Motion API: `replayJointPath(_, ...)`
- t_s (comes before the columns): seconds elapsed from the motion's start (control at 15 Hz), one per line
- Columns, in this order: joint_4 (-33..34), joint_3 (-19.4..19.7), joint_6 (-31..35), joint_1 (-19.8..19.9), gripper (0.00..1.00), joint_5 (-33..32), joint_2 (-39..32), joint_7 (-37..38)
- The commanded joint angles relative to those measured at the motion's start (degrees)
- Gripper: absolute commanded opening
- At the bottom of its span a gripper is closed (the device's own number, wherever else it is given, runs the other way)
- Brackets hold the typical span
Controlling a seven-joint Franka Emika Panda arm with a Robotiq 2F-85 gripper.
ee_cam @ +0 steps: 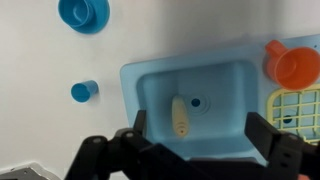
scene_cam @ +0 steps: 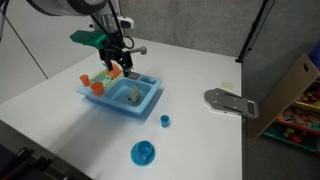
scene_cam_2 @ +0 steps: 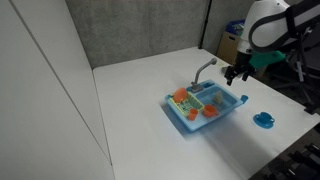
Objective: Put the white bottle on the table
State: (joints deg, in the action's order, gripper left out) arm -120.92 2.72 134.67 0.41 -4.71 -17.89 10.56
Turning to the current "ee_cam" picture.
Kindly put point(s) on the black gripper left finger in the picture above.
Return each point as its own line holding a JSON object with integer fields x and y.
{"x": 110, "y": 156}

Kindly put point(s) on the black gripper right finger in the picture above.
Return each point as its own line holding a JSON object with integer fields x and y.
{"x": 263, "y": 133}

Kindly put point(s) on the yellow toy dish rack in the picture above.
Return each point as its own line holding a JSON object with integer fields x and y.
{"x": 293, "y": 103}

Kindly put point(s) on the light blue toy sink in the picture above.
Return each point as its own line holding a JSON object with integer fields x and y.
{"x": 220, "y": 93}

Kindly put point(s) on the small blue toy tumbler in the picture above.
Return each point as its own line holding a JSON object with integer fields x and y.
{"x": 81, "y": 92}

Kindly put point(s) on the orange toy mug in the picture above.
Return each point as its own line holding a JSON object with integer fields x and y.
{"x": 296, "y": 68}

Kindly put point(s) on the blue toy saucer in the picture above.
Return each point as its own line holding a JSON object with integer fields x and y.
{"x": 100, "y": 16}

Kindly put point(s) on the blue toy teacup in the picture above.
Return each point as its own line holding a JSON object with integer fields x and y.
{"x": 76, "y": 11}

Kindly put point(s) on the grey metal base plate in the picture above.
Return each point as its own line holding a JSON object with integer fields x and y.
{"x": 26, "y": 172}

